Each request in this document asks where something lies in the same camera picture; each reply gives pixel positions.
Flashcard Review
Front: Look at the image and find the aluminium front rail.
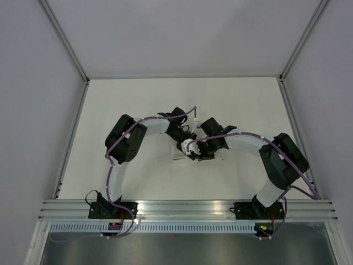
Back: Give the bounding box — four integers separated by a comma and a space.
38, 199, 338, 222

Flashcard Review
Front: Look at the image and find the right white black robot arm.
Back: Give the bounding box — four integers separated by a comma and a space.
188, 118, 309, 218

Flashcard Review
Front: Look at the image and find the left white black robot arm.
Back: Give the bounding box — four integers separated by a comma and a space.
97, 107, 196, 219

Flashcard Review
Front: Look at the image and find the aluminium frame post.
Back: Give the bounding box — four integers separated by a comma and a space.
278, 0, 331, 82
38, 0, 89, 84

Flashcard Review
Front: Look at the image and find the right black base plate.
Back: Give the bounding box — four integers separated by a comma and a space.
229, 202, 285, 220

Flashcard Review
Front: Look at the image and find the right aluminium frame post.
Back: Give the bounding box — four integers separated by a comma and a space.
278, 0, 331, 82

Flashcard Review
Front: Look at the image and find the left aluminium frame post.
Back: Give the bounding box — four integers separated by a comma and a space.
38, 0, 89, 84

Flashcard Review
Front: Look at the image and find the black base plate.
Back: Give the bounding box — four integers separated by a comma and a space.
88, 202, 138, 220
229, 202, 285, 220

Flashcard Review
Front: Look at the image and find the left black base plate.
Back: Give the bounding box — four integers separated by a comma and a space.
88, 202, 138, 220

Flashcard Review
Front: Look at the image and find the white cloth napkin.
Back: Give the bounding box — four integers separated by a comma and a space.
170, 118, 224, 161

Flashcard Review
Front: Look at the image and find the white slotted cable duct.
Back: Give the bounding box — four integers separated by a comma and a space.
50, 222, 255, 234

